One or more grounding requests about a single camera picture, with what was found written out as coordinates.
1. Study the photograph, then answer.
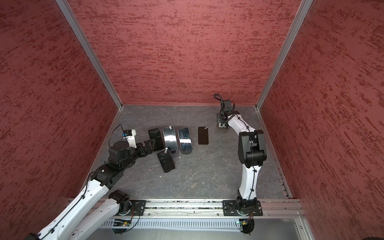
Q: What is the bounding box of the left circuit board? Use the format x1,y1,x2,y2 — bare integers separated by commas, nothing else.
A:
113,219,132,228

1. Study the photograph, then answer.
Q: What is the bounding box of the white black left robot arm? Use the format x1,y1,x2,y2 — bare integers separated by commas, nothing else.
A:
25,140,156,240

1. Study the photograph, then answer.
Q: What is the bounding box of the aluminium corner post right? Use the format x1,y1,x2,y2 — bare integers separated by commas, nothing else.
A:
256,0,313,112

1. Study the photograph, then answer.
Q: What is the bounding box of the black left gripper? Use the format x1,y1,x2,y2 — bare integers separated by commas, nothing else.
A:
120,139,156,170

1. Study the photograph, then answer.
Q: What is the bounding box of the right circuit board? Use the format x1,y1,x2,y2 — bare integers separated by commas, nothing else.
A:
239,219,255,235

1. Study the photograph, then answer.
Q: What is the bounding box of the aluminium corner post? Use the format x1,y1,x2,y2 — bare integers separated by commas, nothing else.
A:
56,0,124,111
256,0,313,112

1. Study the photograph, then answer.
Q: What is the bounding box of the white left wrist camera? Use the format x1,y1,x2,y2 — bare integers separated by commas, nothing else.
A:
122,130,137,148

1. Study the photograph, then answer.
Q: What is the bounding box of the green-edged black phone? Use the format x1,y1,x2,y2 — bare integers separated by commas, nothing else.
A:
178,128,193,155

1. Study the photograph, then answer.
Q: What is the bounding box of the dark phone with sticker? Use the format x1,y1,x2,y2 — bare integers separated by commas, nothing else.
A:
198,127,209,145

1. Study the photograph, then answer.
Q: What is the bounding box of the grey stand wooden base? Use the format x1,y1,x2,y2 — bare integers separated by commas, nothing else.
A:
217,123,230,132

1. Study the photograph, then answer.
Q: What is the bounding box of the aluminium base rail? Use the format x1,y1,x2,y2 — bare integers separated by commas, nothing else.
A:
65,197,305,232

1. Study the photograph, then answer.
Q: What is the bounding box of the circuit board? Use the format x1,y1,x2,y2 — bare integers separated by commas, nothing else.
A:
113,219,132,228
239,219,255,235

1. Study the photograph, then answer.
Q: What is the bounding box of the silver-edged phone with sticker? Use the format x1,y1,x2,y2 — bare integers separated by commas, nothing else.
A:
163,126,178,151

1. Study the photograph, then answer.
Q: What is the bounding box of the aluminium corner post left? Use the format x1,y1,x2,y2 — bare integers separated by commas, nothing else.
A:
56,0,124,111

